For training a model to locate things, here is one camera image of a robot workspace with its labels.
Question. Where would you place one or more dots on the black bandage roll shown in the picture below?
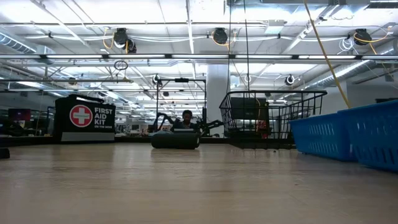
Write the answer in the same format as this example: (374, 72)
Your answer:
(175, 141)

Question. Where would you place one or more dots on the black background robot arm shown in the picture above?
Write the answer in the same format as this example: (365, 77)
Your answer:
(211, 126)
(161, 119)

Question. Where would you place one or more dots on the person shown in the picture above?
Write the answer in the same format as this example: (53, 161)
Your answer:
(187, 115)

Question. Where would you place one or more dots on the white building column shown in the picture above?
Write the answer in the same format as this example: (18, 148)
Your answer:
(217, 93)

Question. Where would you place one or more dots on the black monitor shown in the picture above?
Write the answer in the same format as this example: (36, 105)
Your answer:
(248, 109)

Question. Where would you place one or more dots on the long ceiling light bar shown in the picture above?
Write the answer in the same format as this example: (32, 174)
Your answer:
(199, 57)

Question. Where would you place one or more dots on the red object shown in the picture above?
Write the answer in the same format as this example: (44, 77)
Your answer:
(262, 129)

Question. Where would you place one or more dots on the black first aid kit bag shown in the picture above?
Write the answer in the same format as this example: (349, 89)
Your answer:
(93, 124)

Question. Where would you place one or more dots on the blue plastic slotted basket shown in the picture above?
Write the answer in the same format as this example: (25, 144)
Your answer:
(323, 137)
(376, 140)

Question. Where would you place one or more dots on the dark red monitor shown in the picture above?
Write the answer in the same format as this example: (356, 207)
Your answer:
(19, 114)

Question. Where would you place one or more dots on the black background station frame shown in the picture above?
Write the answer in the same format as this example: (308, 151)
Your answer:
(157, 102)

